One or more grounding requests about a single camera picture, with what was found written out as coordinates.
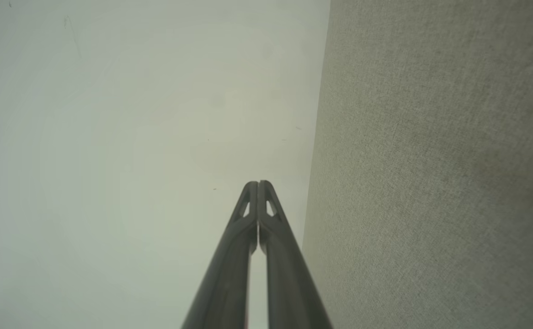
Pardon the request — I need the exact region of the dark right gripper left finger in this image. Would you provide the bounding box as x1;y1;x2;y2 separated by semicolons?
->
182;181;259;329

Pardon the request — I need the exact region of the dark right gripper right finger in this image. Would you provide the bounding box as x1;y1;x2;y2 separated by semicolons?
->
258;180;333;329

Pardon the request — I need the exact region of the grey fabric sofa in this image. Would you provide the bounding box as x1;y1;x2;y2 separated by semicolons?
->
302;0;533;329

